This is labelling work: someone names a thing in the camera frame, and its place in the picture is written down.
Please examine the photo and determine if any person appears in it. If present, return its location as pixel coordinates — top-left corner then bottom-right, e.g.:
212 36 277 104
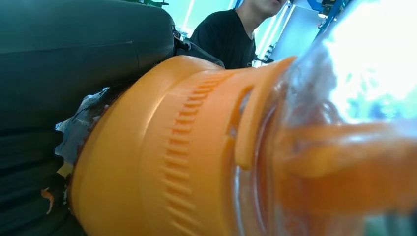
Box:
190 0 289 70

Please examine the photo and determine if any orange bottle clear cap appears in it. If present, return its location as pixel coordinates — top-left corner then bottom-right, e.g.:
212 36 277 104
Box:
68 0 417 236

